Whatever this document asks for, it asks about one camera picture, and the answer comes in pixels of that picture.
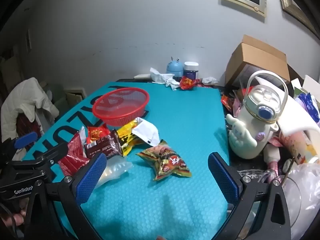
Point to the red patterned cloth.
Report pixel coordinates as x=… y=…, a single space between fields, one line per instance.
x=26 y=125

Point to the small red yellow-print packet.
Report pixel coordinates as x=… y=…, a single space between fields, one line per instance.
x=97 y=133

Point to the red plastic mesh basket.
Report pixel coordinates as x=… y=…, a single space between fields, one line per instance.
x=120 y=105

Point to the brown chocolate snack packet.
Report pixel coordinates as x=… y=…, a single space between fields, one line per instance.
x=102 y=145

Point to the white flat case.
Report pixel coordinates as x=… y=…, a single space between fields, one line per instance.
x=141 y=76

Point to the blue deer humidifier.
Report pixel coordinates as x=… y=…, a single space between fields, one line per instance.
x=174 y=68

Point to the white cartoon water bottle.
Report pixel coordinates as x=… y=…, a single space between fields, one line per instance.
x=252 y=120

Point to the small white crumpled tissue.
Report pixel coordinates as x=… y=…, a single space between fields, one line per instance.
x=209 y=80

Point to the red packet yellow pattern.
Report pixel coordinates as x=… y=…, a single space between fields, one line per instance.
x=188 y=83

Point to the purple white plastic bag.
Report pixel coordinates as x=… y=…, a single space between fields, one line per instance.
x=308 y=105

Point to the yellow snack packet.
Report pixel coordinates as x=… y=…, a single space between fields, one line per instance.
x=127 y=136

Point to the large white crumpled tissue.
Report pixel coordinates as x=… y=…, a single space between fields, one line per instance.
x=162 y=77

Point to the person's left hand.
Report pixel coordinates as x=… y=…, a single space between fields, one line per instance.
x=17 y=218

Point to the clear plastic snack packet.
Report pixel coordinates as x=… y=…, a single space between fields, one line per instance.
x=115 y=168

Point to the cardboard box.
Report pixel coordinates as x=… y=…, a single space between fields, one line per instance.
x=255 y=57

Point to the green red snack packet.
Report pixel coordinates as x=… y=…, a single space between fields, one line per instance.
x=167 y=161

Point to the white snack packet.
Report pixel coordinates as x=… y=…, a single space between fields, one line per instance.
x=147 y=131

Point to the dark red snack packet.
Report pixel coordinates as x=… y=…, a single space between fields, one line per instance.
x=75 y=143
x=71 y=165

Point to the dark jar white lid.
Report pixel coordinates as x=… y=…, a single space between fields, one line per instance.
x=191 y=71

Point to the teal bubble mat black letters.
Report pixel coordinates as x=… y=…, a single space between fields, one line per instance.
x=175 y=120

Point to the wooden framed board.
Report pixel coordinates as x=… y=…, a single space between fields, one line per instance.
x=75 y=95

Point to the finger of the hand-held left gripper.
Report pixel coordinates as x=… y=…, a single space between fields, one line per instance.
x=25 y=140
x=50 y=156

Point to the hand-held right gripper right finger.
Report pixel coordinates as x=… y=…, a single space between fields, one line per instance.
x=222 y=180

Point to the dark gold picture frame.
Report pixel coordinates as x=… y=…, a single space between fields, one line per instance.
x=291 y=5

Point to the grey green cloth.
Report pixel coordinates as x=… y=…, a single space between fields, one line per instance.
x=57 y=95

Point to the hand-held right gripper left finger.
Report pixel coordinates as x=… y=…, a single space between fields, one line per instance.
x=91 y=177

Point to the clear plastic bag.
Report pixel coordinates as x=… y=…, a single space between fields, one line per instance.
x=308 y=192

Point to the white quilted jacket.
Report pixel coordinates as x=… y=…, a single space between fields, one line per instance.
x=25 y=100

